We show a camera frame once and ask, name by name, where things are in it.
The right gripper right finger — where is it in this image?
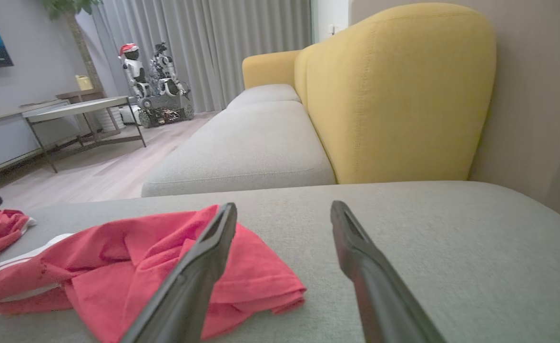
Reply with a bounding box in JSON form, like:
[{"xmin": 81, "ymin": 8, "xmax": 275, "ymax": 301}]
[{"xmin": 330, "ymin": 200, "xmax": 447, "ymax": 343}]

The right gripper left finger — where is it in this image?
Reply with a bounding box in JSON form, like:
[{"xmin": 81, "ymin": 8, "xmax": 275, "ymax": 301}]
[{"xmin": 120, "ymin": 202, "xmax": 238, "ymax": 343}]

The red garment with white stripes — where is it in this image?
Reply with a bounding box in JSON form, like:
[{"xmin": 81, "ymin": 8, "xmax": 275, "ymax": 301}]
[{"xmin": 0, "ymin": 205, "xmax": 307, "ymax": 343}]

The large grey sofa chaise cushion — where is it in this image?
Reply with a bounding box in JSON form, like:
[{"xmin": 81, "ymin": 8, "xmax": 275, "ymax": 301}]
[{"xmin": 0, "ymin": 181, "xmax": 560, "ymax": 343}]

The grey metal-legged coffee table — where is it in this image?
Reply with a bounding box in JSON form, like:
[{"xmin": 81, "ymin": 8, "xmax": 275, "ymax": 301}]
[{"xmin": 21, "ymin": 96, "xmax": 147, "ymax": 173}]

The grey sofa seat cushion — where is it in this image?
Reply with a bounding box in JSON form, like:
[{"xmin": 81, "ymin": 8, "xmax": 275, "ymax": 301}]
[
  {"xmin": 226, "ymin": 84, "xmax": 302, "ymax": 111},
  {"xmin": 141, "ymin": 100, "xmax": 337, "ymax": 198}
]

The small white appliance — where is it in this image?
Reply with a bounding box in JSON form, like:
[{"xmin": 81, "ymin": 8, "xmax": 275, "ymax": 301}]
[{"xmin": 118, "ymin": 105, "xmax": 142, "ymax": 126}]

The tall indoor plant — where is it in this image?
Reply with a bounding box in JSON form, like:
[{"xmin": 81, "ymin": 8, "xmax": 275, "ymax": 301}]
[{"xmin": 41, "ymin": 0, "xmax": 106, "ymax": 93}]

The white robot with red hat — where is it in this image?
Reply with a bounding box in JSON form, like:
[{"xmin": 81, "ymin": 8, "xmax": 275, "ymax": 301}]
[{"xmin": 119, "ymin": 43, "xmax": 152, "ymax": 98}]

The yellow sofa backrest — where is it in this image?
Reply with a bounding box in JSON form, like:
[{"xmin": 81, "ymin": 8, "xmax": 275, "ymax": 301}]
[{"xmin": 293, "ymin": 2, "xmax": 497, "ymax": 185}]

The white and black robot figure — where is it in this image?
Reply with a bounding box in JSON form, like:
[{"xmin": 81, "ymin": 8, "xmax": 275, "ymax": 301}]
[{"xmin": 149, "ymin": 42, "xmax": 191, "ymax": 98}]

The yellow sofa armrest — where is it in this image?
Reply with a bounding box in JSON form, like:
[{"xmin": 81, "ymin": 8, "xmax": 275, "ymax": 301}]
[{"xmin": 242, "ymin": 50, "xmax": 304, "ymax": 90}]

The grey pleated curtain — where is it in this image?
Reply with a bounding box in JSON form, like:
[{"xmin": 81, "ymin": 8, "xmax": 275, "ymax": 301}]
[{"xmin": 92, "ymin": 0, "xmax": 314, "ymax": 113}]

